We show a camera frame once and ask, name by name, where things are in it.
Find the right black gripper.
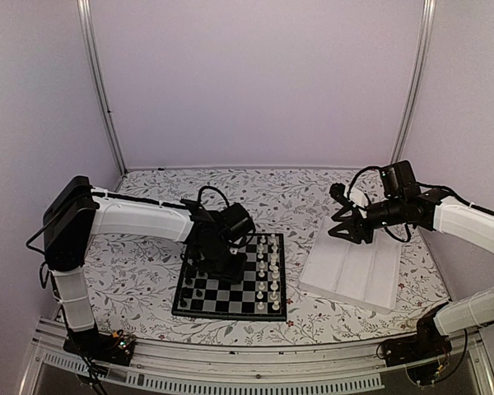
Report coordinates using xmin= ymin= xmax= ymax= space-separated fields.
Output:
xmin=329 ymin=196 xmax=405 ymax=244

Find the right aluminium frame post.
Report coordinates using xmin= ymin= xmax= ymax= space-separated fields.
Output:
xmin=389 ymin=0 xmax=436 ymax=163

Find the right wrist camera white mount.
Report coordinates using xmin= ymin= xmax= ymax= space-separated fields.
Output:
xmin=329 ymin=183 xmax=371 ymax=210

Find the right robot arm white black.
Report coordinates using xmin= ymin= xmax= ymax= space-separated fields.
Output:
xmin=329 ymin=160 xmax=494 ymax=359

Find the aluminium frame post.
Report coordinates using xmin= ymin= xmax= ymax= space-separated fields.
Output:
xmin=389 ymin=0 xmax=436 ymax=163
xmin=77 ymin=0 xmax=128 ymax=176

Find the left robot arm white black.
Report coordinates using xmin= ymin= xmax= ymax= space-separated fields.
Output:
xmin=26 ymin=176 xmax=255 ymax=357

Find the left aluminium frame post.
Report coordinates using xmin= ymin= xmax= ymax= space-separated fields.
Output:
xmin=77 ymin=0 xmax=128 ymax=176

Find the white plastic divided tray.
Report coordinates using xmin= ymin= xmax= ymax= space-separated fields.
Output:
xmin=299 ymin=216 xmax=401 ymax=314

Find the black and grey chessboard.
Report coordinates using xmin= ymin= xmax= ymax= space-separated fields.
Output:
xmin=171 ymin=233 xmax=287 ymax=322

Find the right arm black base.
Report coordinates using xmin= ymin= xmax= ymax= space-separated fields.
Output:
xmin=375 ymin=329 xmax=452 ymax=387

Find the white chess pieces row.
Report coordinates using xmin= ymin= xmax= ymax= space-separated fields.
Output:
xmin=255 ymin=234 xmax=284 ymax=314

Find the front aluminium rail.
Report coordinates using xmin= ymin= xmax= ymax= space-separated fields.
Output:
xmin=19 ymin=321 xmax=494 ymax=394

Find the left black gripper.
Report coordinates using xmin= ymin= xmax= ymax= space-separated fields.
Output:
xmin=199 ymin=243 xmax=249 ymax=286

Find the floral patterned table mat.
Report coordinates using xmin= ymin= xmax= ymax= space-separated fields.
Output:
xmin=85 ymin=169 xmax=449 ymax=346

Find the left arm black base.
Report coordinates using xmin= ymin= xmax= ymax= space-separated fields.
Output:
xmin=63 ymin=328 xmax=136 ymax=366

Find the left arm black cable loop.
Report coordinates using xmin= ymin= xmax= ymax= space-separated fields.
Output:
xmin=197 ymin=185 xmax=235 ymax=211

